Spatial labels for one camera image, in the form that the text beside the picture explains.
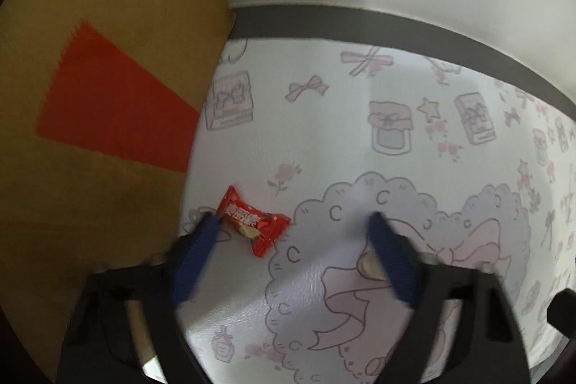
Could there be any brown cardboard box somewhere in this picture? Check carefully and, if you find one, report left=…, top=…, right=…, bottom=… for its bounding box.
left=1, top=0, right=233, bottom=377

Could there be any pink patterned table mat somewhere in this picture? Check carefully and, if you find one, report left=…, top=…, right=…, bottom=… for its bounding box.
left=179, top=39, right=575, bottom=383

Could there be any red candy wrapper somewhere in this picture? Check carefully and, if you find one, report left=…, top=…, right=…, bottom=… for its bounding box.
left=216, top=185, right=292, bottom=258

